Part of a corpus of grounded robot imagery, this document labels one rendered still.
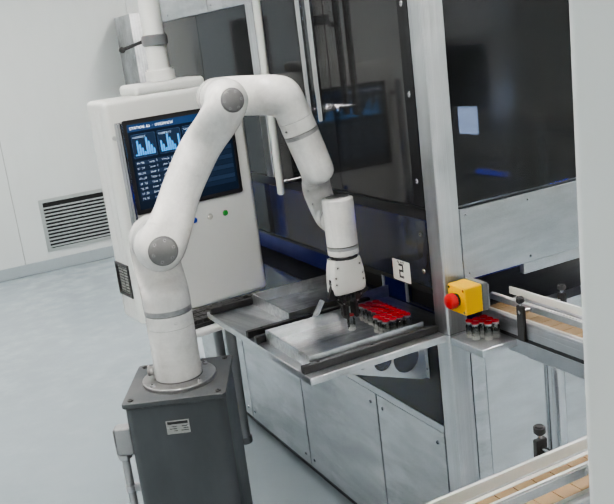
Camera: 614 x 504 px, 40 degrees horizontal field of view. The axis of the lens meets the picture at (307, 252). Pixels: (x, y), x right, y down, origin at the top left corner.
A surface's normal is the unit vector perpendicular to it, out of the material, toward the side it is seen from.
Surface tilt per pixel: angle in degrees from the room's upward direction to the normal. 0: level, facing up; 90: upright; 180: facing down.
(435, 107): 90
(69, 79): 90
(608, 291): 90
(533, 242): 90
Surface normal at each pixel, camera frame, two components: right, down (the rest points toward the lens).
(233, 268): 0.55, 0.15
